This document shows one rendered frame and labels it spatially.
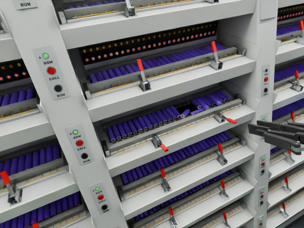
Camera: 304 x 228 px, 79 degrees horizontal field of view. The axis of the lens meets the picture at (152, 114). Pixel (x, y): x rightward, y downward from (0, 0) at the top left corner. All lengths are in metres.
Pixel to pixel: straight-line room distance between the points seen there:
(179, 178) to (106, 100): 0.44
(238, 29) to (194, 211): 0.77
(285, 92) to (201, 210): 0.64
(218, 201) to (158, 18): 0.80
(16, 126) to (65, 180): 0.20
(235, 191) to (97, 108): 0.76
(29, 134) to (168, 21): 0.47
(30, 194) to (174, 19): 0.64
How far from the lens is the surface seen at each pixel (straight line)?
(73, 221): 0.77
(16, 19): 0.52
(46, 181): 0.66
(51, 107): 0.52
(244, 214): 1.21
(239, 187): 1.05
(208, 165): 0.84
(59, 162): 0.65
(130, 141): 0.63
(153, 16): 0.55
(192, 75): 0.64
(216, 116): 0.75
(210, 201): 0.97
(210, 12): 0.66
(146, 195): 0.76
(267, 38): 0.82
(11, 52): 0.53
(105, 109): 0.53
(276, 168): 1.19
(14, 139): 0.57
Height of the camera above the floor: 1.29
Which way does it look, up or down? 21 degrees down
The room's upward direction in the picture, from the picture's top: 12 degrees counter-clockwise
